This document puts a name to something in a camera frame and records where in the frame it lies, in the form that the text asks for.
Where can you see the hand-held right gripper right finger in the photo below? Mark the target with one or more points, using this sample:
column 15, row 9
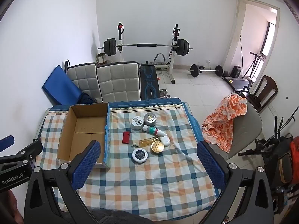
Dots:
column 210, row 165

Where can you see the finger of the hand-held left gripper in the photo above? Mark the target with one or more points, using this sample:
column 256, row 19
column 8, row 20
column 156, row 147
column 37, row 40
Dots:
column 30, row 149
column 5, row 142

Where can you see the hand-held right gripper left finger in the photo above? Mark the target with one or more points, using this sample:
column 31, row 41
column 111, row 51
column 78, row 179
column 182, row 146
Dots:
column 87, row 163

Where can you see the brown cardboard box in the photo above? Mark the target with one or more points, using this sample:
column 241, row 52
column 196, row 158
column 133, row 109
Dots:
column 86, row 130

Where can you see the small red box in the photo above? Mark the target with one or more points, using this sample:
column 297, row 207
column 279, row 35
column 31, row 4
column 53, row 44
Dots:
column 126, row 137

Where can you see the small white rounded container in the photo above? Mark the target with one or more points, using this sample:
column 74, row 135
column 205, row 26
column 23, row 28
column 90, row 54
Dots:
column 165, row 141

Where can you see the white rimmed black lid jar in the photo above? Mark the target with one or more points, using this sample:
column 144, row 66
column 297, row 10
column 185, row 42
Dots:
column 139, row 155

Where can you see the gold lidded jar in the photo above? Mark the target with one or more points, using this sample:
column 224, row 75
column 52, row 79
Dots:
column 157, row 147

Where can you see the white jar with white lid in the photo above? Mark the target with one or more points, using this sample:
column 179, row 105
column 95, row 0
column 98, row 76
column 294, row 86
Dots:
column 136, row 122

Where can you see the amber glass perfume bottle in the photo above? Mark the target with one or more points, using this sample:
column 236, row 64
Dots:
column 149, row 142

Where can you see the white spray bottle green label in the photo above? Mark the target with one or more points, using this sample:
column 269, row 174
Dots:
column 150, row 129

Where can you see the silver jar with gold emblem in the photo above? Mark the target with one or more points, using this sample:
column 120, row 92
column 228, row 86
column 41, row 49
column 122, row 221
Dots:
column 149, row 119

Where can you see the orange floral cloth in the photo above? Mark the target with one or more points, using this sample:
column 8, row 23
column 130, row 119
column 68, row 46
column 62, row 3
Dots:
column 222, row 121

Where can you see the grey chair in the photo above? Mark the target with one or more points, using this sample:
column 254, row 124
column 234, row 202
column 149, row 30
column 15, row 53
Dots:
column 250, row 126

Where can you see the plaid blanket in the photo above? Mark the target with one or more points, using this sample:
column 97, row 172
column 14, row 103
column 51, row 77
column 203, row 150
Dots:
column 151, row 179

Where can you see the dark blue cloth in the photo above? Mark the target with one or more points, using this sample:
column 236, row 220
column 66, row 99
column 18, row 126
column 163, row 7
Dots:
column 86, row 98

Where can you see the blue exercise mat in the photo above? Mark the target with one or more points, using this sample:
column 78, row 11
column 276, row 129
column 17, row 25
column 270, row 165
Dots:
column 60, row 84

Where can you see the narrow grey quilted cushion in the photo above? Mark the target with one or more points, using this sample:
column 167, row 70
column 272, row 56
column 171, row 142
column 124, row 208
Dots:
column 85, row 79

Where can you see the chrome dumbbell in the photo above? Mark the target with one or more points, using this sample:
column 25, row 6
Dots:
column 165, row 93

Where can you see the orange red bag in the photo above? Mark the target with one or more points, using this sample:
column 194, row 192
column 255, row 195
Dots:
column 294, row 147

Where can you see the wide grey quilted cushion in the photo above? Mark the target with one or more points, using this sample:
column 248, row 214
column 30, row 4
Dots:
column 119, row 81

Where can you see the black treadmill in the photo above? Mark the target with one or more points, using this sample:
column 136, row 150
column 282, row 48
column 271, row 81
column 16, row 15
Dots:
column 240, row 82

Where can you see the short barbell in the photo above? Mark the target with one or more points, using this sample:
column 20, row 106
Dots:
column 194, row 70

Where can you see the black speaker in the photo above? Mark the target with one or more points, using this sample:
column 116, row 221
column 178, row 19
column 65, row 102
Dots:
column 237, row 71

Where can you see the dark wooden chair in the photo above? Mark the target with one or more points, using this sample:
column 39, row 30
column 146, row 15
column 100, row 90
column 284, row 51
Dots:
column 268, row 84

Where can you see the black and blue weight bench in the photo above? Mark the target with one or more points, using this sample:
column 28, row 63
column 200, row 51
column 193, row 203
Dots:
column 149, row 81

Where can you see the white barbell rack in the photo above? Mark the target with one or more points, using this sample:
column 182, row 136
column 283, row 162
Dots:
column 173, row 65

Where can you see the black tripod stand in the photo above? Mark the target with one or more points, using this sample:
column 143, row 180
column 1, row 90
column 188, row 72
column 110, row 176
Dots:
column 255, row 61

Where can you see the thin metal pole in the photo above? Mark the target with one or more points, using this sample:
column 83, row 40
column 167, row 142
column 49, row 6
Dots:
column 241, row 53

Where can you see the long barbell with black plates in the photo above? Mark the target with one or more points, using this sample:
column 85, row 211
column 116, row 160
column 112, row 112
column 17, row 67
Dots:
column 146, row 45

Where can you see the window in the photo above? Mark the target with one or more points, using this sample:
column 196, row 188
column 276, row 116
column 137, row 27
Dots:
column 268, row 39

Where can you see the white wall socket strip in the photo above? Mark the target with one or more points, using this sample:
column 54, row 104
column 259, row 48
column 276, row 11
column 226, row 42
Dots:
column 273, row 110

